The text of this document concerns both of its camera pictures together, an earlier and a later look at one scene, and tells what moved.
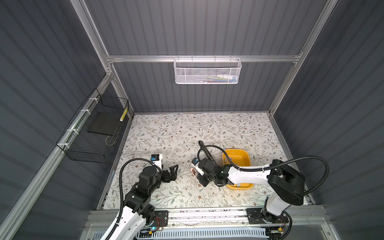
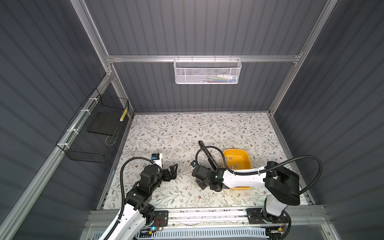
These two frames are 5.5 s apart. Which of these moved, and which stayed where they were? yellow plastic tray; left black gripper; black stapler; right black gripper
Moved: right black gripper
Stayed: yellow plastic tray; left black gripper; black stapler
